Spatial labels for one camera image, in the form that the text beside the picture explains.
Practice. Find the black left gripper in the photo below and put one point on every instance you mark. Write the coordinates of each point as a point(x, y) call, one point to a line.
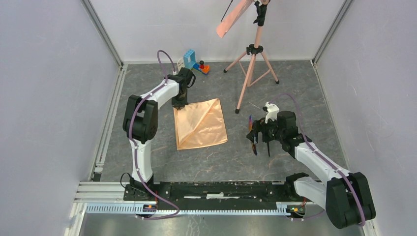
point(177, 104)

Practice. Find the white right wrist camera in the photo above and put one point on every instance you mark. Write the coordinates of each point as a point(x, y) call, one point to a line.
point(271, 111)

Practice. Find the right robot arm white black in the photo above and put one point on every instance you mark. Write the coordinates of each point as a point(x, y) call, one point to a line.
point(344, 196)

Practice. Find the iridescent rainbow knife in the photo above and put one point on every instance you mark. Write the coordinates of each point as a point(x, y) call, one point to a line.
point(252, 134)

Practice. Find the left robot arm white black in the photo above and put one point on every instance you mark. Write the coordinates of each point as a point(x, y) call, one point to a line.
point(141, 121)

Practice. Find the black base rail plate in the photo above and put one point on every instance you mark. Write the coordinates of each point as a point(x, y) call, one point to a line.
point(227, 195)

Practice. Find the pink panel on tripod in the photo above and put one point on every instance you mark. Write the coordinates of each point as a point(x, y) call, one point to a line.
point(232, 17)

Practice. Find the aluminium frame rail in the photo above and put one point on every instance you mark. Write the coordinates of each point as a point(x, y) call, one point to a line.
point(99, 209)

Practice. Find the colourful toy brick structure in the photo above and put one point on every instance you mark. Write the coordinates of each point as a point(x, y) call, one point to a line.
point(189, 61)

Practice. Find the peach cloth napkin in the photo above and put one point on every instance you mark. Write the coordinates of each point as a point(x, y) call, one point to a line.
point(200, 125)

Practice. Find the pink tripod stand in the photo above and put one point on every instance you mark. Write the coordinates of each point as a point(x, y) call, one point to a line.
point(253, 50)

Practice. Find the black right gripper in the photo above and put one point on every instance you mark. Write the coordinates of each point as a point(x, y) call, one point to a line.
point(260, 125)

